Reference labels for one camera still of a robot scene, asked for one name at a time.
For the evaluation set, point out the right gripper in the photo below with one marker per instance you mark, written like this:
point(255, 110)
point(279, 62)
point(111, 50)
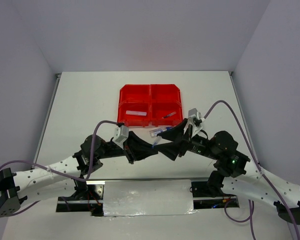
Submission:
point(170, 149)

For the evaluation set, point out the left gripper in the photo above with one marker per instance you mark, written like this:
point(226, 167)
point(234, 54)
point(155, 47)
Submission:
point(137, 149)

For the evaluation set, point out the blue pen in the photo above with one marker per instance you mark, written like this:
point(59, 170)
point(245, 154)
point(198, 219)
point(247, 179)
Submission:
point(169, 115)
point(156, 141)

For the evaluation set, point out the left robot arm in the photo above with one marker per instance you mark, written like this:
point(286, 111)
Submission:
point(65, 177)

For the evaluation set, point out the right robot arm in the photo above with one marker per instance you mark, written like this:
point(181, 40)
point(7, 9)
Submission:
point(234, 172)

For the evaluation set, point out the blue glue bottle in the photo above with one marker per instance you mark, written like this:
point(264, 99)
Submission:
point(153, 133)

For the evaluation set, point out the red four-compartment bin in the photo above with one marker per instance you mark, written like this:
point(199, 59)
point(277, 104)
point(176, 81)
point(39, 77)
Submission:
point(157, 100)

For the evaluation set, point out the silver foil sheet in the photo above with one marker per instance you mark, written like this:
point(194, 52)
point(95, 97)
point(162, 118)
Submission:
point(147, 198)

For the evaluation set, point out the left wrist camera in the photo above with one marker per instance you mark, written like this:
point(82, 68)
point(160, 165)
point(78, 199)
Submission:
point(121, 134)

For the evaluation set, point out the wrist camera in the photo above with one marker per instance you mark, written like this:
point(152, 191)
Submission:
point(195, 121)
point(121, 134)

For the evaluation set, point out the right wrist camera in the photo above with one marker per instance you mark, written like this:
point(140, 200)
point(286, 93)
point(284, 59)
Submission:
point(195, 121)

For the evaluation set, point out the black mounting rail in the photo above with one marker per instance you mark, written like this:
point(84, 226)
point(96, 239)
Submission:
point(92, 201)

